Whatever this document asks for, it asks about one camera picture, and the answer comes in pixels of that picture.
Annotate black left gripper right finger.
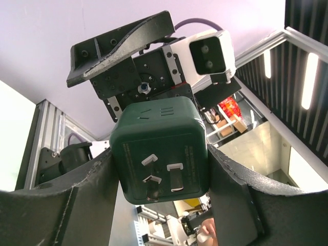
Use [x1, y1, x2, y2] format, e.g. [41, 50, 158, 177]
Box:
[208, 146, 327, 245]

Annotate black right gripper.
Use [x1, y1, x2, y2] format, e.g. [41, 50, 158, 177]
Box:
[66, 10, 241, 122]

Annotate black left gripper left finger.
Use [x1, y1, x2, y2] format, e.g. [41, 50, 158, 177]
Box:
[1, 149, 118, 245]

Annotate dark green cube socket adapter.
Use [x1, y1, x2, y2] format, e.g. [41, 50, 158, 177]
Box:
[109, 97, 210, 204]

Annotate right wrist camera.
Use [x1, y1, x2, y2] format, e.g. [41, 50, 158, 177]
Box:
[170, 29, 236, 86]

